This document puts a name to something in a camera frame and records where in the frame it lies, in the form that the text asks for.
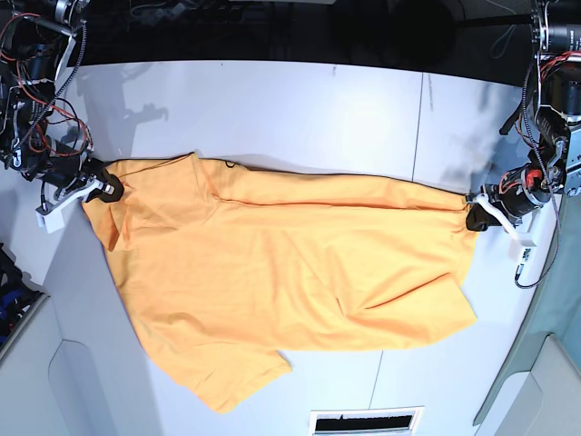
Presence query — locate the blue black clutter bin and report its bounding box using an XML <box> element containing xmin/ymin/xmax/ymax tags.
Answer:
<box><xmin>0</xmin><ymin>243</ymin><xmax>47</xmax><ymax>350</ymax></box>

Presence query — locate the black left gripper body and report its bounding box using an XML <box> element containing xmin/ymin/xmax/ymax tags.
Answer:
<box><xmin>482</xmin><ymin>167</ymin><xmax>550</xmax><ymax>225</ymax></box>

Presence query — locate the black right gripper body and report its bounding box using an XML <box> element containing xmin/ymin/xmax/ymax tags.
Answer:
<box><xmin>41</xmin><ymin>156</ymin><xmax>104</xmax><ymax>200</ymax></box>

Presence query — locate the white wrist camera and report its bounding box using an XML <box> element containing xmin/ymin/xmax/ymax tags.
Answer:
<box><xmin>35</xmin><ymin>177</ymin><xmax>103</xmax><ymax>233</ymax></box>
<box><xmin>465</xmin><ymin>193</ymin><xmax>537</xmax><ymax>265</ymax></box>

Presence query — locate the white slotted vent plate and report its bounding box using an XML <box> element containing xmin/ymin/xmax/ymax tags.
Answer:
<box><xmin>309</xmin><ymin>406</ymin><xmax>424</xmax><ymax>436</ymax></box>

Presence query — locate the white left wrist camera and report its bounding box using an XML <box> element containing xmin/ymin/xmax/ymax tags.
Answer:
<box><xmin>465</xmin><ymin>193</ymin><xmax>537</xmax><ymax>265</ymax></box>

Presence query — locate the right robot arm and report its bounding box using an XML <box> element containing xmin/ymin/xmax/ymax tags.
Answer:
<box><xmin>1</xmin><ymin>1</ymin><xmax>123</xmax><ymax>203</ymax></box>

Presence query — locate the black cable on right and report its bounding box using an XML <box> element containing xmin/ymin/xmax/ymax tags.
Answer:
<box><xmin>489</xmin><ymin>22</ymin><xmax>518</xmax><ymax>60</ymax></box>

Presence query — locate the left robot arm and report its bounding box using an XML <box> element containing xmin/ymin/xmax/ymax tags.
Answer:
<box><xmin>466</xmin><ymin>1</ymin><xmax>580</xmax><ymax>232</ymax></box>

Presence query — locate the orange yellow t-shirt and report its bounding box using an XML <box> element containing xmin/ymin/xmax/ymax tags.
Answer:
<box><xmin>84</xmin><ymin>154</ymin><xmax>477</xmax><ymax>413</ymax></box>

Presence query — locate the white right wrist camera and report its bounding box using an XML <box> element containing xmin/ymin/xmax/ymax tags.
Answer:
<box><xmin>35</xmin><ymin>177</ymin><xmax>103</xmax><ymax>233</ymax></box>

